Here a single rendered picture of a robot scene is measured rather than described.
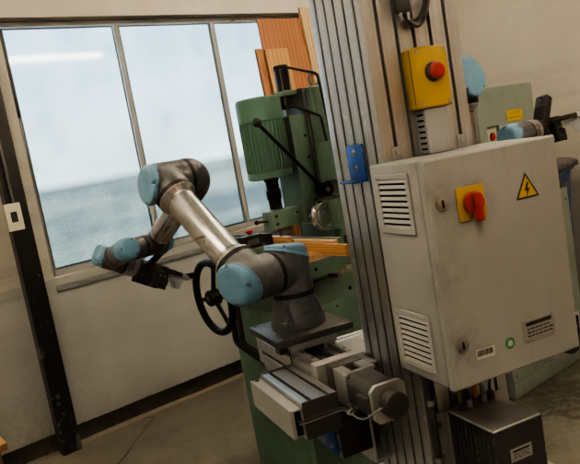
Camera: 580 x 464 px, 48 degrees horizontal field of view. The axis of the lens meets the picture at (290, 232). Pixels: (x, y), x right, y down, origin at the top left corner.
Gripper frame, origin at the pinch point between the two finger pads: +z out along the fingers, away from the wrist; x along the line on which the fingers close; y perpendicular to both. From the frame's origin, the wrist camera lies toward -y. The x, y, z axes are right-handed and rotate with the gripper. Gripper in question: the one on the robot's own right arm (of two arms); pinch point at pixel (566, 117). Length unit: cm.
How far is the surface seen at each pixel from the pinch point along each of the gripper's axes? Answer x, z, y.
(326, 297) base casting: -74, -59, 41
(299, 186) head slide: -84, -50, -2
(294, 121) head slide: -80, -48, -27
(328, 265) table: -63, -63, 28
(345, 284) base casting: -73, -49, 39
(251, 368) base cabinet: -113, -75, 64
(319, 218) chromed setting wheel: -78, -50, 12
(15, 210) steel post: -203, -125, -28
